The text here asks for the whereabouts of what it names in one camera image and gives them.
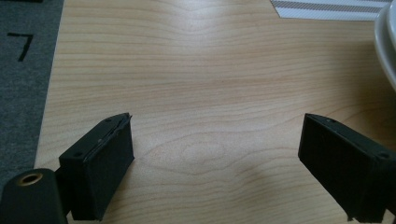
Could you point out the white plate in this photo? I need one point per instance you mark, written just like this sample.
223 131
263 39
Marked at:
384 57

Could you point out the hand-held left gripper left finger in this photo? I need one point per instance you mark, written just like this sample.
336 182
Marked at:
99 168

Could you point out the grey striped placemat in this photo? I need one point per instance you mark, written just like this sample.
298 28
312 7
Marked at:
327 9

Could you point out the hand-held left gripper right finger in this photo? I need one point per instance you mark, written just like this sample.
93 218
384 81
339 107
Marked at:
339 168

